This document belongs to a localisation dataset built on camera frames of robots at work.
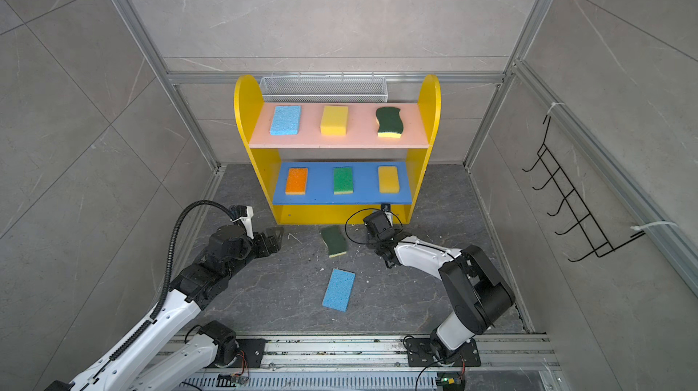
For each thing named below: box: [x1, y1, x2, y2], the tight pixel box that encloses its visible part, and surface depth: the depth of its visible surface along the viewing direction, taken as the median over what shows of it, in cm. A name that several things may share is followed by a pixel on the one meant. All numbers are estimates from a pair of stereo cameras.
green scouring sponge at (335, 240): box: [320, 224, 349, 258], surface depth 96 cm
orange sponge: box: [285, 167, 309, 196], surface depth 96 cm
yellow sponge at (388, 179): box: [378, 165, 400, 194], surface depth 97 cm
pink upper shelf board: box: [249, 102, 429, 149], surface depth 75 cm
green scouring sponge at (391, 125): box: [375, 106, 404, 139], surface depth 75 cm
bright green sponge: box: [333, 167, 354, 196], surface depth 97 cm
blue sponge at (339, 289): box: [321, 267, 357, 313], surface depth 85 cm
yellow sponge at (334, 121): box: [319, 105, 349, 137], surface depth 74 cm
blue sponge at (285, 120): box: [269, 105, 302, 136], surface depth 76 cm
